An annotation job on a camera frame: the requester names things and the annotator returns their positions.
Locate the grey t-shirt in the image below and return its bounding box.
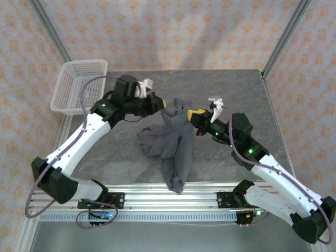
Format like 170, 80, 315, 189
136, 98, 204, 194

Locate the aluminium frame post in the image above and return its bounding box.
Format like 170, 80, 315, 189
28, 0, 72, 63
261, 0, 313, 79

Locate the white slotted cable duct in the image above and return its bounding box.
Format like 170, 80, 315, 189
39, 212, 238, 223

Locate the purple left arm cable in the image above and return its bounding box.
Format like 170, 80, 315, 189
25, 75, 119, 229

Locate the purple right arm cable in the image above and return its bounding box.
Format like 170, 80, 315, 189
227, 115, 334, 245

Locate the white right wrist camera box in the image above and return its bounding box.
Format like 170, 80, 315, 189
208, 97, 224, 124

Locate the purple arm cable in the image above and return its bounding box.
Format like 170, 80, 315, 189
227, 115, 334, 245
25, 75, 119, 229

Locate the white plastic basket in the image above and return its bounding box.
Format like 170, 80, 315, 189
49, 59, 109, 116

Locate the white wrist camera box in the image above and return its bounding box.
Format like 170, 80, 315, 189
208, 97, 224, 124
135, 78, 154, 98

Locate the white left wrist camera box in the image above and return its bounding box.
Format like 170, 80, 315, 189
135, 78, 154, 98

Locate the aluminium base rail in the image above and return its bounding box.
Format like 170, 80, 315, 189
27, 181, 314, 211

